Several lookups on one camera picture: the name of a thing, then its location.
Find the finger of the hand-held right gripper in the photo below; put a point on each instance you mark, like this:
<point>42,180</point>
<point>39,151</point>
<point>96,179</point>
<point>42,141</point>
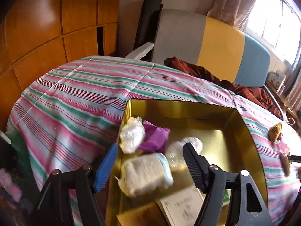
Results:
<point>295,158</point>

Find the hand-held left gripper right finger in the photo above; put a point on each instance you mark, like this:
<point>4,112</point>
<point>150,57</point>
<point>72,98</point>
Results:
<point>196,167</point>

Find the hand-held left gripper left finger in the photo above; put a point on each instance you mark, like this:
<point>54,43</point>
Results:
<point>105,167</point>

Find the long white sock roll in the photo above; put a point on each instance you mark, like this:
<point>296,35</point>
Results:
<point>175,151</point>

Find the large cream sock roll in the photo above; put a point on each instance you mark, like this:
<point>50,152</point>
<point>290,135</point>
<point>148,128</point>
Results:
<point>143,171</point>

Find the gold tin box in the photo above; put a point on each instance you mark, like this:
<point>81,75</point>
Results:
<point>188,122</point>

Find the purple snack packet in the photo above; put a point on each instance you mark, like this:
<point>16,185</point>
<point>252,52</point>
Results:
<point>155,136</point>

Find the mustard yellow sock roll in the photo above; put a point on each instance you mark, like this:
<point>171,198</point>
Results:
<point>275,131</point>

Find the wooden desk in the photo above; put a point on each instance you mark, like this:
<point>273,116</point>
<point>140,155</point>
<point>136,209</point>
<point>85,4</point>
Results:
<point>291,110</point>

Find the beige patterned curtain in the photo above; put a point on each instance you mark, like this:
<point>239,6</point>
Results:
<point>230,4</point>
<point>294,84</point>

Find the striped bed sheet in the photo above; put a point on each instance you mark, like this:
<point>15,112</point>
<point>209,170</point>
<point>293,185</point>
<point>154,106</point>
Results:
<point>70,98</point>

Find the white cardboard box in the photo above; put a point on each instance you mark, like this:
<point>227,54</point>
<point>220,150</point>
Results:
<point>277,78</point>

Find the green cloth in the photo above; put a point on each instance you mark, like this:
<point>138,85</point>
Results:
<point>18,146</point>

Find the reddish brown blanket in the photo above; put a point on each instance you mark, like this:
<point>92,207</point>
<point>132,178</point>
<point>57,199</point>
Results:
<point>199,69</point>

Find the pink cloth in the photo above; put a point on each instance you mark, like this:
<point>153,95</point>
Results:
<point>9,186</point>

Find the white foam piece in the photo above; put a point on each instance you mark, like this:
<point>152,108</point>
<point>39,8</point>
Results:
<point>141,51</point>

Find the grey yellow blue headboard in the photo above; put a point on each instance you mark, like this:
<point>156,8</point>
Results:
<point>223,44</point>

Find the window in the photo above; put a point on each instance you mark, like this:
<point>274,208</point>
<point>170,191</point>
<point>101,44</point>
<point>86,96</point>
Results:
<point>275,16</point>

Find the wooden wardrobe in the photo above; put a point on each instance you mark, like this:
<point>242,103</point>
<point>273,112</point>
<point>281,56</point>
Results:
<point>35,40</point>

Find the black rolled mat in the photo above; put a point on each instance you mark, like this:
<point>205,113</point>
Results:
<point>148,23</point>

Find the grey metal bed rail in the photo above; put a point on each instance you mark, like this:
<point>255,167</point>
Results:
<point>274,98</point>

